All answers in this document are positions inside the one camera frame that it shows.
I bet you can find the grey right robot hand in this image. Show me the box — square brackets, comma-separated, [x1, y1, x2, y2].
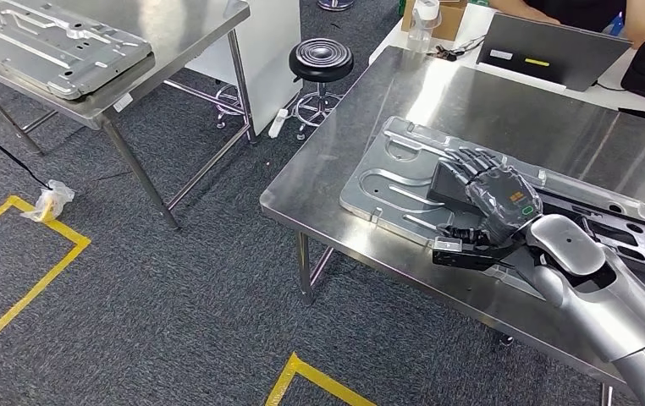
[437, 146, 543, 248]

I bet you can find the black plastic panel part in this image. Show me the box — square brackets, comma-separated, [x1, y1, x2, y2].
[427, 159, 645, 282]

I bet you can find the stainless steel table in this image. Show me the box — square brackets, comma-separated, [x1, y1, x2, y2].
[259, 46, 645, 406]
[0, 0, 256, 231]

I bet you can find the stamped grey metal plate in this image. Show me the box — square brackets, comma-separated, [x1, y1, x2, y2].
[339, 116, 645, 298]
[0, 0, 152, 101]

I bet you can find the grey laptop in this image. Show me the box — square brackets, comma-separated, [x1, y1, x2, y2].
[477, 12, 633, 92]

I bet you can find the bundle of keys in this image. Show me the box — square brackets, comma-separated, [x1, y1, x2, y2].
[427, 34, 488, 62]

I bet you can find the cardboard box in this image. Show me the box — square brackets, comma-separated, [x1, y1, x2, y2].
[400, 0, 470, 41]

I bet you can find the clear plastic bottle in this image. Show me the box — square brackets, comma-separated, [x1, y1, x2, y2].
[407, 0, 443, 54]

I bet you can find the person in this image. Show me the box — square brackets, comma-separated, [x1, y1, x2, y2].
[489, 0, 645, 51]

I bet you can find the black round stool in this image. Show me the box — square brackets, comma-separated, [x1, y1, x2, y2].
[212, 37, 356, 141]

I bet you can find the small white floor item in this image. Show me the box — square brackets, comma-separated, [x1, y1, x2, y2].
[267, 107, 290, 140]

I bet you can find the white cabinet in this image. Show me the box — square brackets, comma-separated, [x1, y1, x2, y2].
[185, 0, 304, 135]

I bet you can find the clear plastic wrapped bundle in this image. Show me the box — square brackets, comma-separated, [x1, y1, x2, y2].
[21, 178, 75, 223]

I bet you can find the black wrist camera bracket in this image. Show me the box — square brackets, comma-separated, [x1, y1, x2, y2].
[432, 238, 528, 274]

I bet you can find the thin black hanging cable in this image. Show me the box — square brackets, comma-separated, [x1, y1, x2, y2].
[0, 114, 52, 190]

